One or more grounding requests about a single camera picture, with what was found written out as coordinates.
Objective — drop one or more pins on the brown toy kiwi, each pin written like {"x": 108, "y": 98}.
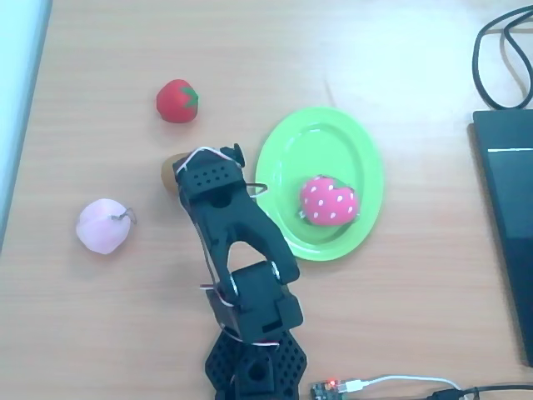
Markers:
{"x": 168, "y": 173}

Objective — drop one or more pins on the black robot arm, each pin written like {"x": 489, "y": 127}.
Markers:
{"x": 245, "y": 233}

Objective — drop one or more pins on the green plate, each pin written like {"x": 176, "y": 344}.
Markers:
{"x": 333, "y": 141}

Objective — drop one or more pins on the red toy tomato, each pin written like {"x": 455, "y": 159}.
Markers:
{"x": 177, "y": 102}

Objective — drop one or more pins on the pink toy strawberry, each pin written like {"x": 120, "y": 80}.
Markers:
{"x": 329, "y": 202}

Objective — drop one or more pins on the pale pink toy peach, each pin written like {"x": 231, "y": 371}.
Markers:
{"x": 102, "y": 227}

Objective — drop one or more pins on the motor controller board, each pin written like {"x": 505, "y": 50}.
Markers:
{"x": 327, "y": 389}

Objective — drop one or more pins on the black laptop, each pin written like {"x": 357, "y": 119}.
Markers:
{"x": 510, "y": 200}

